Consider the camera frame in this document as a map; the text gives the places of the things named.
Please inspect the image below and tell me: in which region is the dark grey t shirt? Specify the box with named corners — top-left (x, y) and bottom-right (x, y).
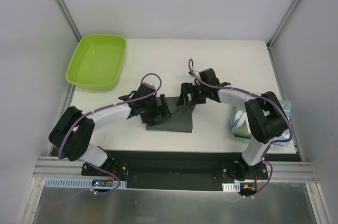
top-left (146, 97), bottom-right (195, 133)

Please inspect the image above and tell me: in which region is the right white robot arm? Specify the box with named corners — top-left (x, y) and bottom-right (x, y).
top-left (177, 66), bottom-right (290, 179)

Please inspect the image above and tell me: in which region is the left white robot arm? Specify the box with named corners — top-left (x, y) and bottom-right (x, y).
top-left (48, 83), bottom-right (172, 176)

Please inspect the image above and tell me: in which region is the folded blue printed t shirt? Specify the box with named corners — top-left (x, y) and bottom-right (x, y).
top-left (229, 100), bottom-right (292, 147)

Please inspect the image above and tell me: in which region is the folded green t shirt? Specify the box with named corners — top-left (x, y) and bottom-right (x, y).
top-left (234, 134), bottom-right (251, 139)

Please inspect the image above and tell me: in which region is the lime green plastic bin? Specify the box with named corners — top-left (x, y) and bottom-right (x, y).
top-left (65, 34), bottom-right (127, 91)

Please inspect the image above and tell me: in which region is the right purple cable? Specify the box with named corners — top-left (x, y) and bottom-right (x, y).
top-left (187, 59), bottom-right (294, 201)

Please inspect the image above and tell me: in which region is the purple cable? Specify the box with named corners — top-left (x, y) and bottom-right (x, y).
top-left (57, 73), bottom-right (163, 195)
top-left (187, 59), bottom-right (294, 201)

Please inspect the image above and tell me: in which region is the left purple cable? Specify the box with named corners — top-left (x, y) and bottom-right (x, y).
top-left (57, 73), bottom-right (163, 195)

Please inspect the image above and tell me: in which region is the right white cable duct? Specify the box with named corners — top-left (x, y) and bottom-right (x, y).
top-left (222, 182), bottom-right (241, 193)

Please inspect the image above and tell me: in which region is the white cable duct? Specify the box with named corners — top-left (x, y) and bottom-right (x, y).
top-left (222, 182), bottom-right (241, 193)
top-left (44, 178), bottom-right (127, 190)

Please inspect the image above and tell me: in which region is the left white cable duct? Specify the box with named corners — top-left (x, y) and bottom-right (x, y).
top-left (44, 178), bottom-right (127, 190)

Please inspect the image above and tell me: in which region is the left aluminium frame post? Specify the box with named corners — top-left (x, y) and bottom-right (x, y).
top-left (55, 0), bottom-right (82, 42)

